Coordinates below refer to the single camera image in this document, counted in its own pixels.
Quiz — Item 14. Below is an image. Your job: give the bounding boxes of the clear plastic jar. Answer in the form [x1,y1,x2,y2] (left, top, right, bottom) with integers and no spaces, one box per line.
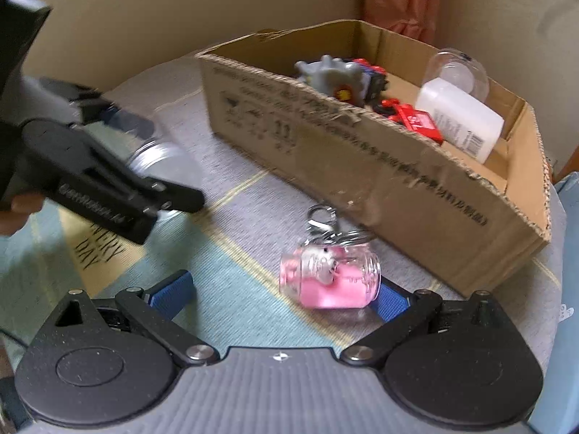
[120,105,202,189]

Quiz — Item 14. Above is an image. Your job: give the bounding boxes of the pink keychain bottle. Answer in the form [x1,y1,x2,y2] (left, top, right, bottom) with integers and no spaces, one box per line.
[279,204,381,310]

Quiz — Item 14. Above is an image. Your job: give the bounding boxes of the red toy car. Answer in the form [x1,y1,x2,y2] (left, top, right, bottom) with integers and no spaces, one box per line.
[372,98,444,145]

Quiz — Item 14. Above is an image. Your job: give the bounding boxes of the white translucent plastic bottle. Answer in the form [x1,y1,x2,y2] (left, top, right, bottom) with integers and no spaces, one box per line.
[415,77,504,163]

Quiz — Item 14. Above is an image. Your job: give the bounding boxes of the grey cartoon figure toy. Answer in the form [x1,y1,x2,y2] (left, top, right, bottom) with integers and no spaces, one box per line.
[295,55,364,107]

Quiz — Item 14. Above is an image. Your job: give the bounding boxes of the clear square dome container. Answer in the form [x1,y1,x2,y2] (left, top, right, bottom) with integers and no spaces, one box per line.
[422,48,490,102]

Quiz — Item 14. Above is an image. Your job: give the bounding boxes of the black red blue toy block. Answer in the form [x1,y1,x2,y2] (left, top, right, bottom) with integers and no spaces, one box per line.
[352,58,388,104]

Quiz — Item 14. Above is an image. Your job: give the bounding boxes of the person left hand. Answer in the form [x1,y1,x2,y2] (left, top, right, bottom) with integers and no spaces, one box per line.
[0,193,45,236]

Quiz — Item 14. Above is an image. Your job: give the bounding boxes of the cardboard box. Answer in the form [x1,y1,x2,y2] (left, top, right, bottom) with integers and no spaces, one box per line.
[197,20,551,295]

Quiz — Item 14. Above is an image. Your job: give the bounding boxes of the blue floral bed sheet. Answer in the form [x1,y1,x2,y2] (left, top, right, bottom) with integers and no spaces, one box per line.
[530,171,578,433]

